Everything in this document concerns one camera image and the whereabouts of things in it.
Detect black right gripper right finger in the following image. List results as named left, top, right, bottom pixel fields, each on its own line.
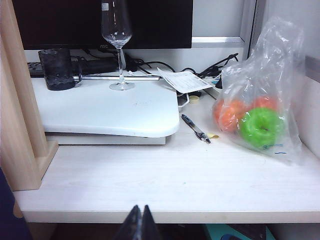
left=141, top=204, right=163, bottom=240

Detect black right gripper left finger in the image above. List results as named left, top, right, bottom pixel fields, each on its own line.
left=116, top=204, right=142, bottom=240

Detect clear plastic bag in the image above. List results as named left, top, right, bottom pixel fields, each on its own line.
left=211, top=15, right=307, bottom=167

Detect teal object under table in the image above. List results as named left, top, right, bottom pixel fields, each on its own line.
left=203, top=223, right=269, bottom=240

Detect black ballpoint pen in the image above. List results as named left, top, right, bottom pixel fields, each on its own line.
left=180, top=113, right=212, bottom=145

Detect white monitor riser board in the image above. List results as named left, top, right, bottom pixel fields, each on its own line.
left=31, top=76, right=182, bottom=146

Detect small tape roll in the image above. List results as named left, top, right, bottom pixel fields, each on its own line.
left=187, top=94, right=201, bottom=105

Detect orange toy fruit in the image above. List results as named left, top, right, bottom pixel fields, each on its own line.
left=213, top=99, right=245, bottom=134
left=251, top=95, right=279, bottom=114

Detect green toy apple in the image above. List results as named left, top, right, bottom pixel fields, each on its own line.
left=238, top=107, right=286, bottom=148

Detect white printed paper sheet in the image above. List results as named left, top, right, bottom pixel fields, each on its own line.
left=156, top=65, right=215, bottom=95

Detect white power strip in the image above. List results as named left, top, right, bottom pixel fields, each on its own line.
left=199, top=74, right=224, bottom=100

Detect light wooden board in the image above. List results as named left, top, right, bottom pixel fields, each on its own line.
left=0, top=0, right=60, bottom=192

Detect clear wine glass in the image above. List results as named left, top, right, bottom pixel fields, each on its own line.
left=100, top=0, right=136, bottom=92

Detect black computer keyboard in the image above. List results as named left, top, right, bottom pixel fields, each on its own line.
left=26, top=61, right=45, bottom=77

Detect black computer monitor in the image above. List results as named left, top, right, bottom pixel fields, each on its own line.
left=12, top=0, right=194, bottom=50

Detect black cable bundle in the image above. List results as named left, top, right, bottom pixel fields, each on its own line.
left=70, top=48, right=142, bottom=76

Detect black power cable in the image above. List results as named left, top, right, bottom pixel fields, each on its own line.
left=180, top=52, right=240, bottom=79

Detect aluminium partition rail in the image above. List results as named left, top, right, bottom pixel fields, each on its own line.
left=191, top=36, right=245, bottom=49

